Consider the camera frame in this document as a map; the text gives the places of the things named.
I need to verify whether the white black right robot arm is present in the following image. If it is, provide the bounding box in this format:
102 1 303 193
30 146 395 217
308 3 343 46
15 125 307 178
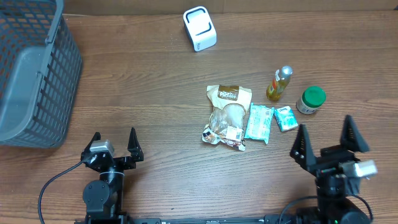
290 115 377 223

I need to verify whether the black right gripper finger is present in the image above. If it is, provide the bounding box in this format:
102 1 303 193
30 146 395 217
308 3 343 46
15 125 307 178
340 114 369 153
290 124 317 171

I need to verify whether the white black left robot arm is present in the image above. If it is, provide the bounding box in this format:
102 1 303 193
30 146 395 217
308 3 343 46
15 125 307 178
81 128 144 223

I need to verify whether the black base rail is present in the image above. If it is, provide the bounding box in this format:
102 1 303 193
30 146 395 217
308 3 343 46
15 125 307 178
75 214 298 224

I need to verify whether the yellow liquid bottle silver cap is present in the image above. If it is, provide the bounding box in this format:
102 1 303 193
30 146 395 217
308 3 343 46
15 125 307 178
266 65 294 101

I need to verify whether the teal Kleenex tissue pack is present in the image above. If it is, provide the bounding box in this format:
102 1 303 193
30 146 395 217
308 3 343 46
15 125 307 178
274 106 299 132

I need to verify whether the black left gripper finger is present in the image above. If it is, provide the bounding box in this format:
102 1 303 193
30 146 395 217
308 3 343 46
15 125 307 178
83 132 101 152
127 128 144 162

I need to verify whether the brown snack pouch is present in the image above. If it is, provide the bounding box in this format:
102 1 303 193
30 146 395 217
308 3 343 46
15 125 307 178
201 85 252 151

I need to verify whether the white barcode scanner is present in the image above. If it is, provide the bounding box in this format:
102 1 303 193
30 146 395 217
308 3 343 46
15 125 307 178
183 6 217 52

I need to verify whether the green lid jar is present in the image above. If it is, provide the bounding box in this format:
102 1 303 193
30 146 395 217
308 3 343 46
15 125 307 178
296 86 326 114

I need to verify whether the teal snack bar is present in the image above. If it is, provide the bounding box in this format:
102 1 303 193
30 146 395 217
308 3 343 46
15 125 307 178
244 103 274 144

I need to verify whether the dark grey plastic basket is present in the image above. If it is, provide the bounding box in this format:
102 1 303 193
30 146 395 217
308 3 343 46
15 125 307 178
1 0 83 148

